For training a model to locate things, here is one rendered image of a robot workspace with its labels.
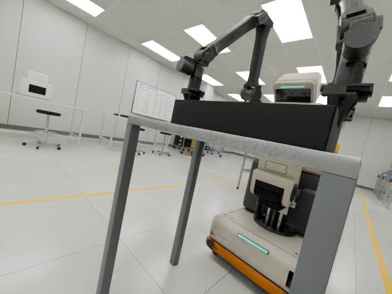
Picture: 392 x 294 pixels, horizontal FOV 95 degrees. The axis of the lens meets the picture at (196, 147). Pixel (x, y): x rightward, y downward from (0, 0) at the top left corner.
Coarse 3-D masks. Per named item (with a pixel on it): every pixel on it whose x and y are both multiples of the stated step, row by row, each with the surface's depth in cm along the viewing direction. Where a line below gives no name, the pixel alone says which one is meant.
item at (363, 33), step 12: (360, 24) 38; (372, 24) 37; (336, 36) 48; (348, 36) 39; (360, 36) 38; (372, 36) 37; (336, 48) 49; (348, 48) 39; (360, 48) 38; (372, 48) 40
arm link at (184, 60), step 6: (204, 54) 79; (210, 54) 79; (180, 60) 78; (186, 60) 77; (192, 60) 78; (204, 60) 79; (210, 60) 80; (180, 66) 77; (186, 66) 77; (192, 66) 78; (204, 66) 83; (186, 72) 79
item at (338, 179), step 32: (128, 128) 71; (160, 128) 56; (192, 128) 47; (128, 160) 71; (192, 160) 102; (288, 160) 30; (320, 160) 27; (352, 160) 25; (192, 192) 104; (320, 192) 27; (352, 192) 55; (320, 224) 27; (320, 256) 26; (320, 288) 26
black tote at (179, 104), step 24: (192, 120) 70; (216, 120) 62; (240, 120) 56; (264, 120) 51; (288, 120) 46; (312, 120) 43; (336, 120) 43; (288, 144) 46; (312, 144) 42; (336, 144) 52
